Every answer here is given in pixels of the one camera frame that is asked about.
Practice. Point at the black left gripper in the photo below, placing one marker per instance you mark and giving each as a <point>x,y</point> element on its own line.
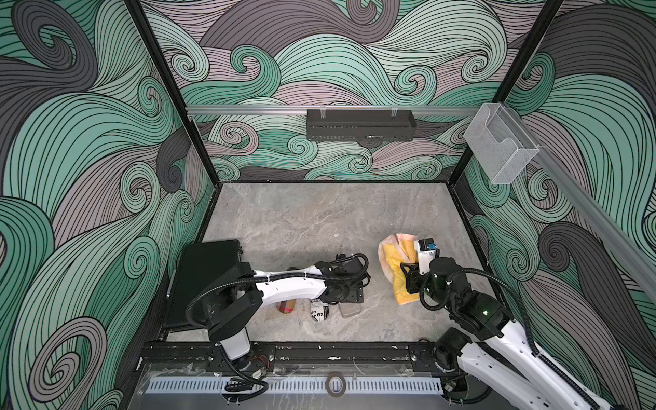
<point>356,294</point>

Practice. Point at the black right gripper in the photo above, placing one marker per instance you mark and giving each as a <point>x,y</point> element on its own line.
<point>411,276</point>

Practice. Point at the yellow pink microfiber cloth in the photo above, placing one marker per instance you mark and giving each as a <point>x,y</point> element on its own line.
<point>393,252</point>

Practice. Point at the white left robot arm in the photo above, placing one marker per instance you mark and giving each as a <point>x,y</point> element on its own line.
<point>226,306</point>

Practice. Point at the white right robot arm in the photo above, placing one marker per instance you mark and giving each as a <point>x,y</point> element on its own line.
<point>492,348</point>

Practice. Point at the black tape roll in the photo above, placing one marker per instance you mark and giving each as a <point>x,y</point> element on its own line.
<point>335,384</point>

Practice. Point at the black flat box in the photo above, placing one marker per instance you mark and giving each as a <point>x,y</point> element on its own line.
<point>198,266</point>

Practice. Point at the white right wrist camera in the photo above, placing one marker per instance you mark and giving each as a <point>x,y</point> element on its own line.
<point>427,251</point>

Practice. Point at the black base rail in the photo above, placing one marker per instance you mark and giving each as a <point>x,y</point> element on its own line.
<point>414,356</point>

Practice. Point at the black wall tray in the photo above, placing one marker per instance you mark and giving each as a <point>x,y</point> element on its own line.
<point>360,125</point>

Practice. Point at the clear acrylic wall holder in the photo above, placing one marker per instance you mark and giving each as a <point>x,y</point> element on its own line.
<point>500,141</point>

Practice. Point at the white perforated cable duct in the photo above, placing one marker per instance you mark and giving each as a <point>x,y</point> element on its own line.
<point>301,385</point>

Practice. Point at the aluminium rail right wall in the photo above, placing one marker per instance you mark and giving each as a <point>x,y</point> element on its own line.
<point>564,161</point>

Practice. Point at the aluminium rail wall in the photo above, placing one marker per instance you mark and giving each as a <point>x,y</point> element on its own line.
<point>259,109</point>
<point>564,161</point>

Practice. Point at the aluminium rail back wall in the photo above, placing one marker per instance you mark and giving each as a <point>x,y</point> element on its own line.
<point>259,109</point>

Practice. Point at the black corner frame post left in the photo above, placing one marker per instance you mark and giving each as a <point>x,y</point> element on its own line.
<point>147,34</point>

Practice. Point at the black corner frame post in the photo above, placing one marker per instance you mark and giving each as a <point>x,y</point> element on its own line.
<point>528,49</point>
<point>147,34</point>

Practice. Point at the black corner frame post right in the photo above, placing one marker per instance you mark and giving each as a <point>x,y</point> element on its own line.
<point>528,49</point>

